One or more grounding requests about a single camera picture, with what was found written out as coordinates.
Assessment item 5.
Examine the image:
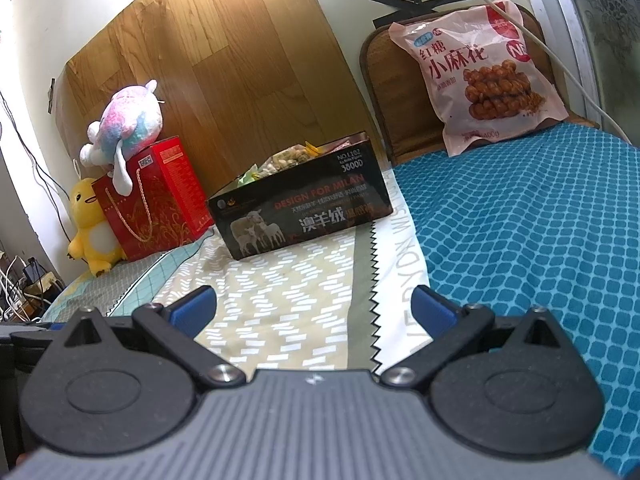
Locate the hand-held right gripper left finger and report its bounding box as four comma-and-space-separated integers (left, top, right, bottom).
47, 285, 248, 389

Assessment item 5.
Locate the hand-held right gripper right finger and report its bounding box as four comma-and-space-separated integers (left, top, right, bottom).
380, 285, 568, 389

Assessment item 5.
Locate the green snack packet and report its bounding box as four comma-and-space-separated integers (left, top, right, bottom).
238, 162, 274, 189

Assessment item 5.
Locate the black cardboard box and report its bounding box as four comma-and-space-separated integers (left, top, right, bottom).
207, 131, 392, 261

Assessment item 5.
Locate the red gift bag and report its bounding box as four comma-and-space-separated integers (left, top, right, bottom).
91, 135, 214, 262

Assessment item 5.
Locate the patterned beige bedsheet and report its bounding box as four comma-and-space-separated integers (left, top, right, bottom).
39, 165, 437, 377

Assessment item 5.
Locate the blue patterned blanket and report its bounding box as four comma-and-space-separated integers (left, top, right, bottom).
392, 121, 640, 477

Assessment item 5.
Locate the yellow duck plush toy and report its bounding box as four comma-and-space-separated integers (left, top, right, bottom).
67, 177, 129, 279

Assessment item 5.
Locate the beige nut snack packet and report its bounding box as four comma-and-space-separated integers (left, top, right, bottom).
262, 143, 314, 177

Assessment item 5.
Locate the pastel plush toy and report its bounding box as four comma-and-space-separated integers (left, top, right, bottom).
79, 78, 166, 197

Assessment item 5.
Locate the large pink snack bag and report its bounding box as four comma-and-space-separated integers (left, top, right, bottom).
388, 0, 571, 158

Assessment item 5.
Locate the wood-patterned board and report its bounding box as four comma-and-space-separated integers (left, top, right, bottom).
52, 0, 392, 203

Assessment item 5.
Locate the frosted glass door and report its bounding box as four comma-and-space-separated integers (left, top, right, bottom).
510, 0, 640, 147

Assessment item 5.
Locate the tangle of cables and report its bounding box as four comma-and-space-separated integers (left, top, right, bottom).
0, 252, 67, 322

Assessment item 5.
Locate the black wall cable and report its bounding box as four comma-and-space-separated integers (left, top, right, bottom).
0, 90, 77, 257

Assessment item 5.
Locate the white cable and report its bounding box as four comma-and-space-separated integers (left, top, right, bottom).
430, 0, 640, 149

